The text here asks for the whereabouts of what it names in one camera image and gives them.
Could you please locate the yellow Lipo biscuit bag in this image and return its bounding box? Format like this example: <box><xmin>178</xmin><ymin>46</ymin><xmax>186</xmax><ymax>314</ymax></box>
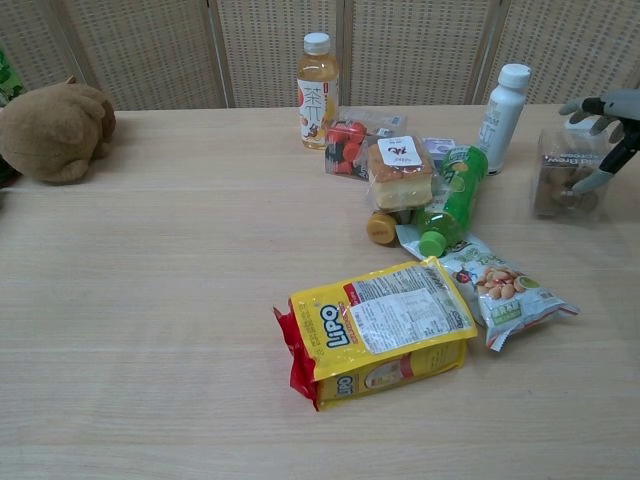
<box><xmin>272</xmin><ymin>255</ymin><xmax>479</xmax><ymax>413</ymax></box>

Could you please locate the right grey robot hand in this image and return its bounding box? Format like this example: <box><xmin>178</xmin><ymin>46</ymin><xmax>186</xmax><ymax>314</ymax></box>
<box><xmin>558</xmin><ymin>88</ymin><xmax>640</xmax><ymax>197</ymax></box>

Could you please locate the brown bottle gold cap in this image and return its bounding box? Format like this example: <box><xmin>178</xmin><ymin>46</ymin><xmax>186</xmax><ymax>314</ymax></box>
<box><xmin>365</xmin><ymin>207</ymin><xmax>417</xmax><ymax>248</ymax></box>

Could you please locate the green soda bottle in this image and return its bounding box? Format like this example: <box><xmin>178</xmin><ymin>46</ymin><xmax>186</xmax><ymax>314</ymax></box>
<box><xmin>0</xmin><ymin>44</ymin><xmax>27</xmax><ymax>109</ymax></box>

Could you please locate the purple white small packet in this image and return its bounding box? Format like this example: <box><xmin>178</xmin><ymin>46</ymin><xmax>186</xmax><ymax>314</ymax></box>
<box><xmin>421</xmin><ymin>136</ymin><xmax>460</xmax><ymax>170</ymax></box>

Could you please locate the brown plush toy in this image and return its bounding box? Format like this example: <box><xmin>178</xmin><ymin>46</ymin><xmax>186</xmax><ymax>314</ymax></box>
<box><xmin>0</xmin><ymin>76</ymin><xmax>118</xmax><ymax>186</ymax></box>

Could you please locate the green tea bottle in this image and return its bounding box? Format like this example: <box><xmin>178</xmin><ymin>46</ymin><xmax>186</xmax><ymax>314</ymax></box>
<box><xmin>416</xmin><ymin>143</ymin><xmax>490</xmax><ymax>258</ymax></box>

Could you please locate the rattan folding screen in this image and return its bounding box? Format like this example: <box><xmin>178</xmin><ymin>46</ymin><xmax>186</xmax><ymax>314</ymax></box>
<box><xmin>0</xmin><ymin>0</ymin><xmax>640</xmax><ymax>112</ymax></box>

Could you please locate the wrapped sponge cake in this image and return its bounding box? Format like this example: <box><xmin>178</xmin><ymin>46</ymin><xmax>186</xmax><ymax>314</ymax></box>
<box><xmin>363</xmin><ymin>133</ymin><xmax>436</xmax><ymax>212</ymax></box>

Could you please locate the green nut snack bag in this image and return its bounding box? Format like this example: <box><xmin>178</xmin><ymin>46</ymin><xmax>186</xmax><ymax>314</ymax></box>
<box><xmin>395</xmin><ymin>223</ymin><xmax>582</xmax><ymax>354</ymax></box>

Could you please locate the white plastic drink bottle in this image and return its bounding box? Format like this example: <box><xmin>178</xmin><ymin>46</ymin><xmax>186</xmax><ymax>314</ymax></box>
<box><xmin>477</xmin><ymin>63</ymin><xmax>533</xmax><ymax>177</ymax></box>

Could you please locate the orange tea bottle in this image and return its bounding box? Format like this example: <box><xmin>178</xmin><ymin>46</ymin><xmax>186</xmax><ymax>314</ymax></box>
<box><xmin>296</xmin><ymin>32</ymin><xmax>341</xmax><ymax>152</ymax></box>

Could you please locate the red black clear pack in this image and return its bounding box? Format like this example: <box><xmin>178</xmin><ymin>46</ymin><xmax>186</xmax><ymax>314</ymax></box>
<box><xmin>323</xmin><ymin>107</ymin><xmax>409</xmax><ymax>182</ymax></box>

